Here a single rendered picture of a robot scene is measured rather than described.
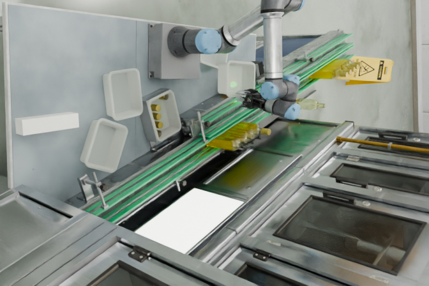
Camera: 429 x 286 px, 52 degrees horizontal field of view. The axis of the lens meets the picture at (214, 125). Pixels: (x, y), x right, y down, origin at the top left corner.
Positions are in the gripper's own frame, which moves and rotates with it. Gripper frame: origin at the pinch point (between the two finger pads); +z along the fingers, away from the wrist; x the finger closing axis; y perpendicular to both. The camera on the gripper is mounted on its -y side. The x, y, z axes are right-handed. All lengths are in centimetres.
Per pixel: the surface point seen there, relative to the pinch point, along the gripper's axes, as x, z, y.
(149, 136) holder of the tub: 26.5, 28.2, 30.1
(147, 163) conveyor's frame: 36, 19, 38
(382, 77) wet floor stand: 9, 60, -339
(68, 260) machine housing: 34, -36, 110
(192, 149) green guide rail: 29.8, 11.3, 16.0
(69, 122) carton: 15, 27, 75
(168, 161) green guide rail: 35.0, 13.0, 29.6
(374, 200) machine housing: 30, -73, -10
